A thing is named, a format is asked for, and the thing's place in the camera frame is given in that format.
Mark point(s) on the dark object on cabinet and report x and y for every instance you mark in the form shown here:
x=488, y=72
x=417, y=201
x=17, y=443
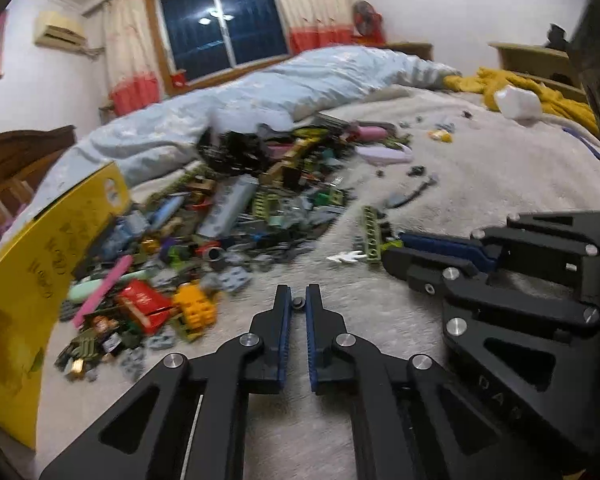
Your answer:
x=559, y=37

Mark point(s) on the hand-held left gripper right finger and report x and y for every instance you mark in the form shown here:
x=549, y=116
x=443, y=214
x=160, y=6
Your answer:
x=312, y=330

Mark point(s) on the wooden framed window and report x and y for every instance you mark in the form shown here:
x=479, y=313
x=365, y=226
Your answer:
x=220, y=25

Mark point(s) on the orange toy block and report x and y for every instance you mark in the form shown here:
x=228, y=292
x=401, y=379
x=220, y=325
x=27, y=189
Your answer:
x=195, y=307

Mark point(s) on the grey curved toy piece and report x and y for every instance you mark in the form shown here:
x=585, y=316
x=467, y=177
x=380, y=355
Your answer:
x=410, y=192

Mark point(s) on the light blue floral duvet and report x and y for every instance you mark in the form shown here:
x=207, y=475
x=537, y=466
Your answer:
x=230, y=95

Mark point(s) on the pink flat stick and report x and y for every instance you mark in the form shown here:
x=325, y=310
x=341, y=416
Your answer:
x=105, y=287

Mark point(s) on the mustard yellow blanket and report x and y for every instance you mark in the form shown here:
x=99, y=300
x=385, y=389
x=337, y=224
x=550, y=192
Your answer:
x=500, y=85

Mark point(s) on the white tissue roll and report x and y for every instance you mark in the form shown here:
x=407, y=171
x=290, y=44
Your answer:
x=517, y=102

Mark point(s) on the mint green tube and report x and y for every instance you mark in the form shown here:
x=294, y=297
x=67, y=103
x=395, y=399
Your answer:
x=85, y=292

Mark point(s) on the long grey toy hull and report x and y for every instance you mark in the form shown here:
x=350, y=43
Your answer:
x=227, y=207

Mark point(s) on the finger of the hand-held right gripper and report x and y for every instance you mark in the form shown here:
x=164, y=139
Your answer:
x=415, y=270
x=445, y=247

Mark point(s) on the yellow cardboard box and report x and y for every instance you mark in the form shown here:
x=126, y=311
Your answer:
x=30, y=270

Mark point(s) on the blue flat stick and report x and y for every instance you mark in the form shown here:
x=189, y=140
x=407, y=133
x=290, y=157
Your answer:
x=585, y=142

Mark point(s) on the small grey toy piece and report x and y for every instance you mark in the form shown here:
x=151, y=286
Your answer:
x=297, y=303

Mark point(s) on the black toy frame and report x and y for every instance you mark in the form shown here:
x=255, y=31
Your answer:
x=235, y=150

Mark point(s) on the dark wooden headboard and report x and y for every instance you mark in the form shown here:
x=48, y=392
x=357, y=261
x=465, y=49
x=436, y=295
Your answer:
x=20, y=160

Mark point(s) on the small red box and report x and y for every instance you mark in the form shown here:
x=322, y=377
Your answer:
x=178, y=82

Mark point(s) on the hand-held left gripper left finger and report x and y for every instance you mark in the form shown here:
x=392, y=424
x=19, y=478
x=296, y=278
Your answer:
x=286, y=325

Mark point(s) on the olive green toy beam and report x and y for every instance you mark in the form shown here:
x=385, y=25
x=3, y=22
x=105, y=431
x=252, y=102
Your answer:
x=372, y=232

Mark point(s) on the red packet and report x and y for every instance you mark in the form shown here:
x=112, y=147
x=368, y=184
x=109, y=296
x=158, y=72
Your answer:
x=145, y=305

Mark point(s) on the cream curtain with red hem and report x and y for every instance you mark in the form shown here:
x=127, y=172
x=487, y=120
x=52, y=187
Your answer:
x=130, y=50
x=310, y=5

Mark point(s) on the cream air conditioner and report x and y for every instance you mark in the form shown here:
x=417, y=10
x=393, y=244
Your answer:
x=60, y=30

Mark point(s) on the red standing fan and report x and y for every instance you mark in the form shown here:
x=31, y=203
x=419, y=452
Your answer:
x=365, y=20

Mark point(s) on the white spiky toy piece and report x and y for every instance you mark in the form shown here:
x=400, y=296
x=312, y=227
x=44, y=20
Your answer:
x=345, y=257

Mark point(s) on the pile of toy bricks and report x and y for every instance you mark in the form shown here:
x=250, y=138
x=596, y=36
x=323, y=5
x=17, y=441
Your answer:
x=260, y=200

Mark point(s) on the cream shelf cabinet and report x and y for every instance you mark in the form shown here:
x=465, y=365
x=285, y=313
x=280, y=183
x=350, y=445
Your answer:
x=525, y=55

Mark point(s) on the lavender oval case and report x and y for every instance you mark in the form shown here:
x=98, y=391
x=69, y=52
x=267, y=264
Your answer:
x=382, y=154

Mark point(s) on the pink oval case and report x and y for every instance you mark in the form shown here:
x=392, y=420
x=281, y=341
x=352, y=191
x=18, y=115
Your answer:
x=372, y=135

